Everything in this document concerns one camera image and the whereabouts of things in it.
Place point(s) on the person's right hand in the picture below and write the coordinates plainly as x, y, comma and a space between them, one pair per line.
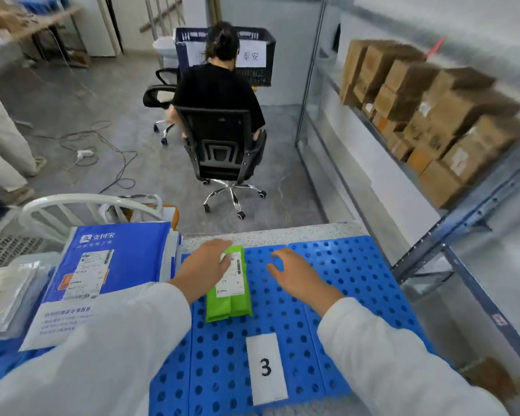
305, 281

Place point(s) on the person's left hand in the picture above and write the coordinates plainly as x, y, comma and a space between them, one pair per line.
201, 268

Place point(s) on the white mailer yellow label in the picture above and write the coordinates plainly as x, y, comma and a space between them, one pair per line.
176, 255

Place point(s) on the green mailer pair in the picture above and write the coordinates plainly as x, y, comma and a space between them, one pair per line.
227, 307

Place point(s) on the stack of blue mailers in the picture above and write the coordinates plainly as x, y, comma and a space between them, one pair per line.
130, 251

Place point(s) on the white number card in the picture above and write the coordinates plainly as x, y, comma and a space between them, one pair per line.
266, 368

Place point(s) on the clear bagged parcel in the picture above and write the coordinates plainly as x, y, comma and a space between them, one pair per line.
4, 294

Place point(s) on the small brown box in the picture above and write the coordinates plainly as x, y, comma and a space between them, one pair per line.
487, 379

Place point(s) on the stack of brown cardboard boxes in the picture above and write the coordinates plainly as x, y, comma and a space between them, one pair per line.
437, 116

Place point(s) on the person's right forearm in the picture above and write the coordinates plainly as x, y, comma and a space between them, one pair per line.
394, 363

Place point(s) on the person's left forearm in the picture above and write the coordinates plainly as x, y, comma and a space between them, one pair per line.
91, 355

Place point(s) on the orange seat cushion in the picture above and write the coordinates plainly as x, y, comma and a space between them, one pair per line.
173, 216

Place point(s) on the white headset device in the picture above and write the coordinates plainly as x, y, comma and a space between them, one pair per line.
147, 205

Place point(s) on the black office chair patterned back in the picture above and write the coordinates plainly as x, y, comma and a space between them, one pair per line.
221, 142

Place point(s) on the white power strip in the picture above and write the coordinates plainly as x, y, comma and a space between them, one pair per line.
85, 154

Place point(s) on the white cloth on chair seat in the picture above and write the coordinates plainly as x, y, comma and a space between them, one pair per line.
165, 96

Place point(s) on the black mesh office chair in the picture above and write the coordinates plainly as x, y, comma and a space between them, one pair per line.
160, 95

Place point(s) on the cream plastic crate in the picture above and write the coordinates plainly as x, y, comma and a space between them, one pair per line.
17, 251

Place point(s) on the black crate with paper sign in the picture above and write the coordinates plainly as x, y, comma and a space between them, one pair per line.
260, 75

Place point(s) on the white plastic bin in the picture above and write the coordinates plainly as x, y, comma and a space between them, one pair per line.
164, 49

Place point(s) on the metal stair railing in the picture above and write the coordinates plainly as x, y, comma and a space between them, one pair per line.
164, 17

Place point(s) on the wooden poles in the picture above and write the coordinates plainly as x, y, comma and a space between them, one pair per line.
213, 8

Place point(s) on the white refrigerator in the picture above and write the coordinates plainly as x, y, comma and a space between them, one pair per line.
99, 25

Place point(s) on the stack of blue pallets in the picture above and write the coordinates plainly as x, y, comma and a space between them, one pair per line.
43, 3

